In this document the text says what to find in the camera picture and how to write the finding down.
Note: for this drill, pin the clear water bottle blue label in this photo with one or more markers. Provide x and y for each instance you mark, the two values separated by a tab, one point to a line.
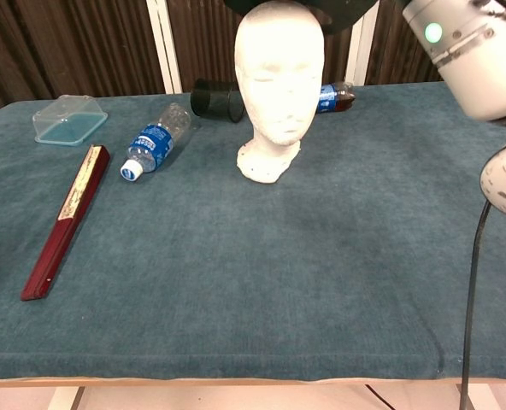
157	143

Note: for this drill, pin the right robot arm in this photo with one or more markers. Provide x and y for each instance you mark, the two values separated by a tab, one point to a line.
475	64

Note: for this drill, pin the black baseball cap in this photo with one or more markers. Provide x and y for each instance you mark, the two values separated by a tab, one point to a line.
343	13

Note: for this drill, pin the white mannequin head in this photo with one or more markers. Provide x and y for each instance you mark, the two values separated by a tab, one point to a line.
276	94

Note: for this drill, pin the dark cola bottle blue label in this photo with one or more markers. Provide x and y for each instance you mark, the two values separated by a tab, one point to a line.
336	97

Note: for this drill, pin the black cylindrical cup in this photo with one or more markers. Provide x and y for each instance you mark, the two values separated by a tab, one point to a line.
216	100

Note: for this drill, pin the dark red folded fan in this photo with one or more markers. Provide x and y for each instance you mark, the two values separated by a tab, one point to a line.
69	218

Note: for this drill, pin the clear plastic food container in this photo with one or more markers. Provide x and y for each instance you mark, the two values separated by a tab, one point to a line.
71	121

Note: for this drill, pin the blue table cloth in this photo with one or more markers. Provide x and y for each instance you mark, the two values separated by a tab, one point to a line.
236	256

